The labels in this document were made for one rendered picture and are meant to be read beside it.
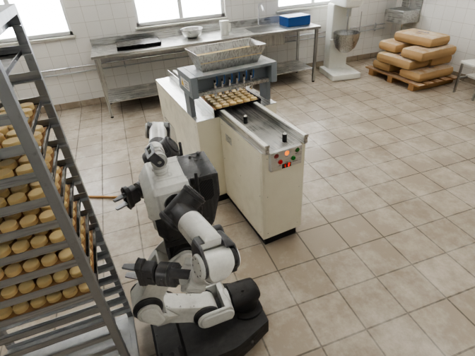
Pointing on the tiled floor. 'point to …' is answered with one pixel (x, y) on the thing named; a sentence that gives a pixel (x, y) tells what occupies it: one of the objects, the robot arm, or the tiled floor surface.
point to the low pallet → (411, 80)
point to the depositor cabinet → (198, 126)
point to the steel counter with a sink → (254, 27)
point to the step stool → (466, 75)
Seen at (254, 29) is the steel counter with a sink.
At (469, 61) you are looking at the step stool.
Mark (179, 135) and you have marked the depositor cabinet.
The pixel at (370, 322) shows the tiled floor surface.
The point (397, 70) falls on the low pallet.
